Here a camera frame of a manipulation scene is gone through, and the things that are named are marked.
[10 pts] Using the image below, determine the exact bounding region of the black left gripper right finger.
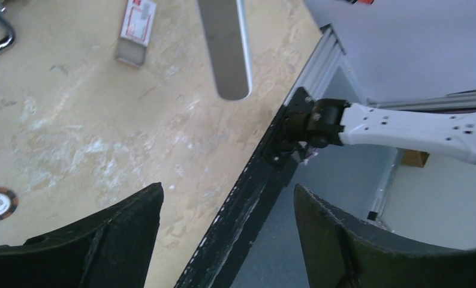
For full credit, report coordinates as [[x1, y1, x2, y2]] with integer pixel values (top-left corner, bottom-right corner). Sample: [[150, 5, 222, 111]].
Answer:
[[294, 185, 476, 287]]

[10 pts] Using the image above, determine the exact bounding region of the aluminium frame rail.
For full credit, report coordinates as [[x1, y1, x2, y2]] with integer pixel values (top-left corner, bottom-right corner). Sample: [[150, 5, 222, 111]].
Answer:
[[284, 24, 476, 221]]

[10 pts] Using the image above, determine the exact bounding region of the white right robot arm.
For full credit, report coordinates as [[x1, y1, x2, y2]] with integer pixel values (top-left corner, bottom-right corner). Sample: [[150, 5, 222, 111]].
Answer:
[[283, 98, 476, 165]]

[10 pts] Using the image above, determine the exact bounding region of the light blue stapler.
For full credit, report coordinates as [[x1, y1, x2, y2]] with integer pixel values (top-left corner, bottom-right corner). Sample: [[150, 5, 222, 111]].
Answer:
[[197, 0, 253, 101]]

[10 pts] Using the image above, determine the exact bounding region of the staple box red white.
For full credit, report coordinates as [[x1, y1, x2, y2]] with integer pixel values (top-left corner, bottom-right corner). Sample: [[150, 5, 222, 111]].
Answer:
[[116, 0, 156, 67]]

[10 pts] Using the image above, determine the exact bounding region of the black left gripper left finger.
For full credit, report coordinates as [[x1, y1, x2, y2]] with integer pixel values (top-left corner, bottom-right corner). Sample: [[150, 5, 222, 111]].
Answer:
[[0, 183, 164, 287]]

